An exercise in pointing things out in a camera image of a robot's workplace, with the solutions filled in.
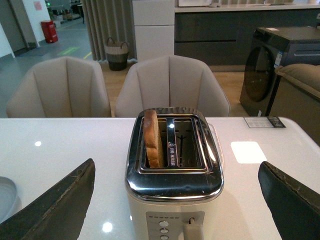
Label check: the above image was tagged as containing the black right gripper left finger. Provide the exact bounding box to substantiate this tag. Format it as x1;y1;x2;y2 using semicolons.
0;158;96;240

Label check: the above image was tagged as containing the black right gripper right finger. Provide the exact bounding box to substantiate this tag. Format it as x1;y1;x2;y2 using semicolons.
258;161;320;240

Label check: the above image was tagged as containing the light blue plate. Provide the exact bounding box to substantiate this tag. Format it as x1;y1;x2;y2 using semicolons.
0;176;18;223

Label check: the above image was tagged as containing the brown bread slice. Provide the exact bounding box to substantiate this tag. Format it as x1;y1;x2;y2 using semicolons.
143;109;165;168

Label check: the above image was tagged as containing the black white info label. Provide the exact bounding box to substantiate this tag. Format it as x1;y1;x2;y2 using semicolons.
244;116;286;128

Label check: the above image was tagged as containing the cream chrome two-slot toaster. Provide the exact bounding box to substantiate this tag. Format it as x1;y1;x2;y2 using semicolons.
125;107;224;240

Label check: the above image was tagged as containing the beige chair on left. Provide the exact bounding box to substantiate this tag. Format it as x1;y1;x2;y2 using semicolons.
6;56;112;118

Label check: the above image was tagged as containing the beige chair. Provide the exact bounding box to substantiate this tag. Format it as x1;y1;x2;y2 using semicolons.
6;56;112;118
115;55;231;118

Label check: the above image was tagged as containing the dark grey washing machine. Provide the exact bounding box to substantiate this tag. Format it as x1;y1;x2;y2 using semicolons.
239;26;320;117

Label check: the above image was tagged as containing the beige chair in middle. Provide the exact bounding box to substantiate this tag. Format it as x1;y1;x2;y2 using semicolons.
115;55;231;118

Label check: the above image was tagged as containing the woven laundry basket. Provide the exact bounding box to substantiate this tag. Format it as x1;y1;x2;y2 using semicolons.
104;37;129;71

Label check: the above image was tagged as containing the dark grey kitchen counter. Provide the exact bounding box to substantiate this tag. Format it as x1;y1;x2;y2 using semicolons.
174;4;320;67

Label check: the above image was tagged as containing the beige curtain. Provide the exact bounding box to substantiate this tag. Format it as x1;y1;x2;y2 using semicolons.
81;0;136;61

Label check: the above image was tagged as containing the white refrigerator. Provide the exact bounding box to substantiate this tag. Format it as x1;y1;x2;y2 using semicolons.
132;0;175;62

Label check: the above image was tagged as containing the white microwave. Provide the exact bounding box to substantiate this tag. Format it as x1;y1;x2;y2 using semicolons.
178;0;212;7

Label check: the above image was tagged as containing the white toaster power cable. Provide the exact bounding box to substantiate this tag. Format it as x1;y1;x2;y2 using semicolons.
206;122;225;166

